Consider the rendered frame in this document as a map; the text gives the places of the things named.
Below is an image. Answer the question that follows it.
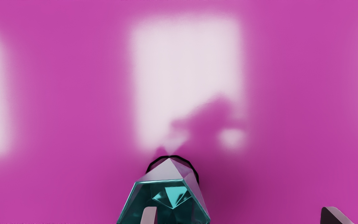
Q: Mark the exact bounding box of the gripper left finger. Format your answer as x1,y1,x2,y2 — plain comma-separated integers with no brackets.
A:
140,207,158,224

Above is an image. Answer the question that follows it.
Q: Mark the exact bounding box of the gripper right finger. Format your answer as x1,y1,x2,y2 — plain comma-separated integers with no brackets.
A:
320,206,355,224

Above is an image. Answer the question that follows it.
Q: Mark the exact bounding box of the teal faceted mug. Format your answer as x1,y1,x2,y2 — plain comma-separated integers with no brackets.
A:
116,157,211,224

